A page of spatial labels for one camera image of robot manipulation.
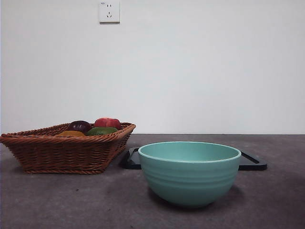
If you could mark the red apple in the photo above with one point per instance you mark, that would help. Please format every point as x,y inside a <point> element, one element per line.
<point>107,122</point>

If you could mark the brown wicker basket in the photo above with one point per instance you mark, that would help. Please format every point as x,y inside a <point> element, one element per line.
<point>62,152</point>

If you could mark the green avocado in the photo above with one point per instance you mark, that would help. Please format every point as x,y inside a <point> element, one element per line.
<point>101,131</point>

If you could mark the brown kiwi fruit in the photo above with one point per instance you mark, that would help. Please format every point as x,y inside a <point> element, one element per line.
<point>71,134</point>

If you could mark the dark purple plum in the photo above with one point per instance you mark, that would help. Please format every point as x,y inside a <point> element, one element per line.
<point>79,125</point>

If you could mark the white wall socket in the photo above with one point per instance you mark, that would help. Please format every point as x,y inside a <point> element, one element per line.
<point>109,12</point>

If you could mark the teal ribbed bowl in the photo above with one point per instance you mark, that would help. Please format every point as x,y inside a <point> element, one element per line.
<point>190,181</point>

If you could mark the dark rectangular tray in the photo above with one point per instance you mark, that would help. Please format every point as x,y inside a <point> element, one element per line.
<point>255,165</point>

